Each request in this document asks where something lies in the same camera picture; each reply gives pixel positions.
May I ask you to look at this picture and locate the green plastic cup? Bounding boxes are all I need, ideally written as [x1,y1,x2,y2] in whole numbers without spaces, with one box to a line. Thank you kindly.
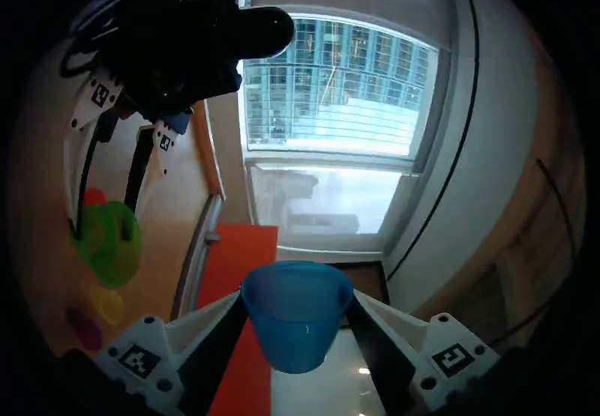
[70,200,143,289]

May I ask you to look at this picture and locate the red plastic cup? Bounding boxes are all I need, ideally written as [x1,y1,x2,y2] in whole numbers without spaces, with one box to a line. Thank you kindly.
[82,187,108,208]

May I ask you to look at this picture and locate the blue plastic cup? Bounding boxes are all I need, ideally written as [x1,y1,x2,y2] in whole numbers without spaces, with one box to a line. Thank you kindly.
[239,260,355,375]

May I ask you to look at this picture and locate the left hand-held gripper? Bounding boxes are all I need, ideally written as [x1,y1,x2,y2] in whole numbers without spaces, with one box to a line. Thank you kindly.
[63,0,296,242]

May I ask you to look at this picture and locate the yellow plastic cup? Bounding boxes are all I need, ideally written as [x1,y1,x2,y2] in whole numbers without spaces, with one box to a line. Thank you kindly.
[87,284,126,327]

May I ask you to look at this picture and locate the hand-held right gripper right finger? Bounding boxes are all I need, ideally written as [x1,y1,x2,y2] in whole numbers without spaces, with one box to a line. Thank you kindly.
[344,289,505,416]

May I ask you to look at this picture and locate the pink plastic cup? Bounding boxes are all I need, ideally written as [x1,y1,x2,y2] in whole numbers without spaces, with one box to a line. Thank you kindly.
[67,307,104,353]

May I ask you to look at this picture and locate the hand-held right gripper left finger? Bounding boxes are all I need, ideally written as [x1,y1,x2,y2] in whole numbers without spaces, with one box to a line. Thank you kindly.
[95,289,250,416]

